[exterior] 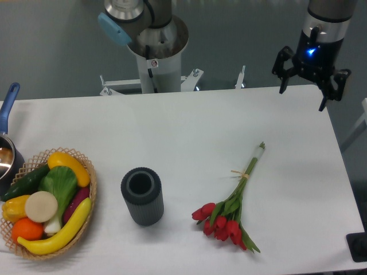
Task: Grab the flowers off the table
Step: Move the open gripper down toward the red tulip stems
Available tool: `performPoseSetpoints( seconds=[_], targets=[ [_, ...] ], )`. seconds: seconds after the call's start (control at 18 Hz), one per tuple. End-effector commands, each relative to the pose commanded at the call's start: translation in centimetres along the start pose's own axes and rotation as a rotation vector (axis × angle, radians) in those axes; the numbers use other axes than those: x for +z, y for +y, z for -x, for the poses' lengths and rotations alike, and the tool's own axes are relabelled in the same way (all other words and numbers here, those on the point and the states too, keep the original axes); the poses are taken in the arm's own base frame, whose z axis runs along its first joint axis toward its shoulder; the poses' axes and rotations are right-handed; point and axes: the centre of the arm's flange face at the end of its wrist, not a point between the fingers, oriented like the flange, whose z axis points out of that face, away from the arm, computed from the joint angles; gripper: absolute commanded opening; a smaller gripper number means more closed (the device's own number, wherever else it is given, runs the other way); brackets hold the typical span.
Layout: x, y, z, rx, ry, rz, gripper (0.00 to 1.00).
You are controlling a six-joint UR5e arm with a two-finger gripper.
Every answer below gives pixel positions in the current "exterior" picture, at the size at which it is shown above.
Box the dark grey ribbed vase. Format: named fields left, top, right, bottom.
left=120, top=167, right=164, bottom=226

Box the blue handled saucepan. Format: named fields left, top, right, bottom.
left=1, top=82, right=25, bottom=195

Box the robot base with blue cap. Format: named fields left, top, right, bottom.
left=97, top=0, right=189, bottom=93

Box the beige round disc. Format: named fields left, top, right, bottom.
left=25, top=191, right=58, bottom=223

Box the white metal mounting frame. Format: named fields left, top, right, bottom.
left=99, top=65, right=247, bottom=96

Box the green leafy bok choy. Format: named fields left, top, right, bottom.
left=38, top=166, right=77, bottom=236

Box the yellow banana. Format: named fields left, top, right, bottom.
left=17, top=198, right=92, bottom=256

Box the woven wicker basket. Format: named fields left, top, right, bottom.
left=1, top=147, right=97, bottom=261

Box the yellow squash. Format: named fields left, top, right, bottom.
left=47, top=152, right=91, bottom=187

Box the red tulip bouquet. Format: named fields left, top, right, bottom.
left=192, top=142, right=266, bottom=253

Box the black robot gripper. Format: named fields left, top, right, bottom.
left=272, top=32, right=352, bottom=112

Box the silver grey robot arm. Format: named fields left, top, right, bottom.
left=272, top=1, right=357, bottom=111

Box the purple sweet potato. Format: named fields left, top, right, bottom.
left=63, top=187, right=89, bottom=225

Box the green cucumber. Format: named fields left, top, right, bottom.
left=1, top=164, right=50, bottom=202

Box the black device at table edge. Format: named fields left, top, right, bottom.
left=346, top=232, right=367, bottom=262

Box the yellow bell pepper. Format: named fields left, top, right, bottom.
left=2, top=195, right=30, bottom=223

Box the orange fruit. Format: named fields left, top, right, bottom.
left=11, top=218, right=44, bottom=243

